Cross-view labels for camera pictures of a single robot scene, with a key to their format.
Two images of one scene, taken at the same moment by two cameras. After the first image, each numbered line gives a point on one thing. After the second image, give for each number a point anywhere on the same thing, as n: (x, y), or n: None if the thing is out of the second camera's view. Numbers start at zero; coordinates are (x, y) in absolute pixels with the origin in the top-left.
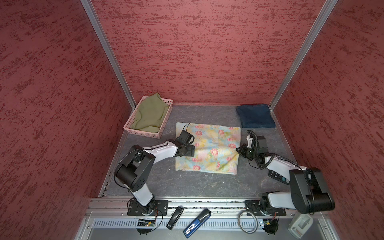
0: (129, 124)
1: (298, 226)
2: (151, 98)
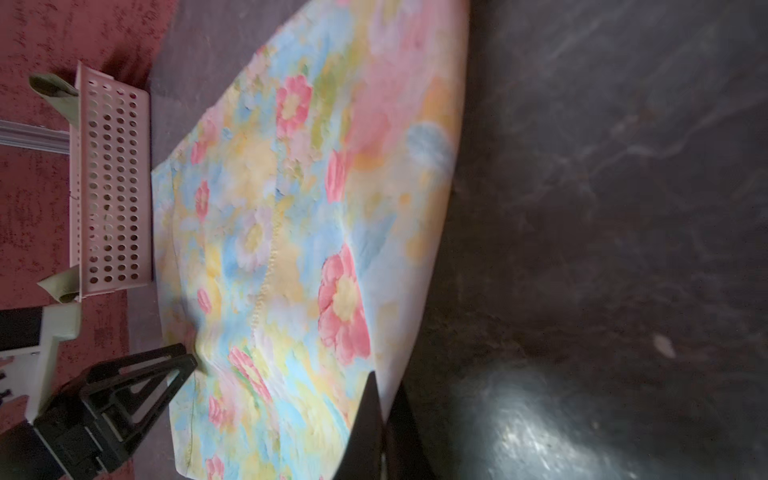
0: (110, 184)
1: None
2: (66, 285)
